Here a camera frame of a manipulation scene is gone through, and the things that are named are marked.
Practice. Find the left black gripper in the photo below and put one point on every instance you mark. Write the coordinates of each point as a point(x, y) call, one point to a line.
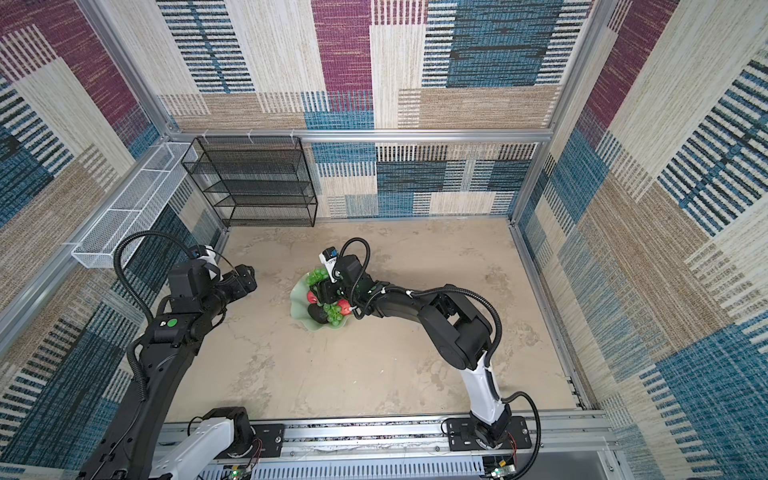
point(246, 280)

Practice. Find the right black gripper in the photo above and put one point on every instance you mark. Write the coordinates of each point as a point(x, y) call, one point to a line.
point(325, 291)

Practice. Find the green fake grape bunch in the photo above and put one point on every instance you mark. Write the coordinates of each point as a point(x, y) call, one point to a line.
point(327, 292)

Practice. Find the dark fake avocado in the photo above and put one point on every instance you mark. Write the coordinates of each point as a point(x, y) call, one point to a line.
point(318, 313)

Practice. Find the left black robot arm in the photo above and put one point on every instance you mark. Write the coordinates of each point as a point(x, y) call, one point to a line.
point(200, 294)

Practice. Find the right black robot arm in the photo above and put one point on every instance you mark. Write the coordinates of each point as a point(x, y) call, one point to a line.
point(463, 326)

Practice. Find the mint green wavy bowl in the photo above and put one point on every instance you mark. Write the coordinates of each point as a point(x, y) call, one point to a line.
point(299, 305)

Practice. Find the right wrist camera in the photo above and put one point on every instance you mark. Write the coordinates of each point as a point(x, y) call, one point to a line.
point(328, 257)

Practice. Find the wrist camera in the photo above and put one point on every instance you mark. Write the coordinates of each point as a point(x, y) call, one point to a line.
point(328, 257)
point(206, 253)

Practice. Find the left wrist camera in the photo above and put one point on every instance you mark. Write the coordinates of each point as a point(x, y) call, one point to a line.
point(206, 253)

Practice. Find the black wire shelf rack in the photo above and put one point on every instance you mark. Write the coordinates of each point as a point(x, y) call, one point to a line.
point(262, 181)

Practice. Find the white wire mesh basket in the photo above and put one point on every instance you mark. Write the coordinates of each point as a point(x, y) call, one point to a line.
point(136, 207)

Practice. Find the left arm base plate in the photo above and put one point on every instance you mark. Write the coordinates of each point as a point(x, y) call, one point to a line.
point(267, 441)

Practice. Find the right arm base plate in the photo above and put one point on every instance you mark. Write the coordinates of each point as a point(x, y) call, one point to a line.
point(462, 435)

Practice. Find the aluminium front rail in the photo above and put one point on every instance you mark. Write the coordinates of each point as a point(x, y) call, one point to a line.
point(566, 445)

